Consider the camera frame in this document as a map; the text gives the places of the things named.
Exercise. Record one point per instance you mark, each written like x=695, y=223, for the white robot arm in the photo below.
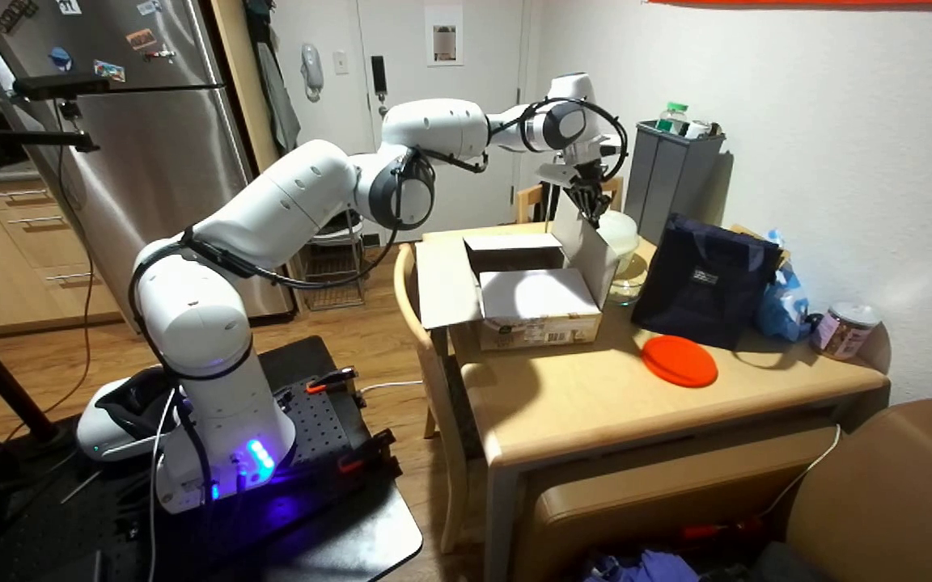
x=273, y=205

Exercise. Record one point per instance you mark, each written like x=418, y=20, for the stainless steel fridge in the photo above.
x=163, y=139

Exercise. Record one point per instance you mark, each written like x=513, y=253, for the straight wooden chair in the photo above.
x=533, y=202

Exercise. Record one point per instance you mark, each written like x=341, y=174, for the metal frame stool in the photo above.
x=331, y=261

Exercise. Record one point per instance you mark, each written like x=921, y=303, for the blue plastic bag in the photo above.
x=785, y=309

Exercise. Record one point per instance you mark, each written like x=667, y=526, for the wooden drawer cabinet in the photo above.
x=15, y=261

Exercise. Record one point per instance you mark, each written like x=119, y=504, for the curved wooden chair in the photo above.
x=407, y=309

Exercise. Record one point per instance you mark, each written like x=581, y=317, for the grey plastic bin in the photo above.
x=663, y=180

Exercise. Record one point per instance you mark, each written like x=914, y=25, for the pink round tub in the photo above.
x=845, y=326

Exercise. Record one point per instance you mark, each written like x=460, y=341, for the dark blue bag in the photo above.
x=703, y=280

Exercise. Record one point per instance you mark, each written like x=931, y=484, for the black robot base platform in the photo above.
x=324, y=431

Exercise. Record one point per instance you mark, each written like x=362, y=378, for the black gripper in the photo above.
x=585, y=183

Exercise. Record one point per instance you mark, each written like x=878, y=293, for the framed portrait photo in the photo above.
x=444, y=42

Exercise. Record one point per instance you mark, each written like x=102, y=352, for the green capped bottle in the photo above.
x=673, y=110

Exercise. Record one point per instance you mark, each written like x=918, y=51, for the white and black headset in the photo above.
x=119, y=415

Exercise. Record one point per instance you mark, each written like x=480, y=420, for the black camera tripod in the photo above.
x=56, y=85

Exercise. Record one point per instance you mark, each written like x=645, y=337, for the brown leather armchair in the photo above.
x=897, y=497

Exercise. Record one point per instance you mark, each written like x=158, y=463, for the black wall intercom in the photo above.
x=380, y=77

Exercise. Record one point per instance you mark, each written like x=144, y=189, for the purple cloth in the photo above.
x=637, y=568

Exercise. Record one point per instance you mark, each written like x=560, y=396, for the blue fridge magnet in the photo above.
x=60, y=56

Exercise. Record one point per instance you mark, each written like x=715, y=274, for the white wall device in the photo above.
x=310, y=67

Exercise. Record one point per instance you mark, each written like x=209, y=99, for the grey cardboard box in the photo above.
x=534, y=294

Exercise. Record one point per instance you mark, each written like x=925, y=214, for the dark hanging coat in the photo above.
x=273, y=85

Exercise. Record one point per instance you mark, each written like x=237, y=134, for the orange round disc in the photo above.
x=680, y=361

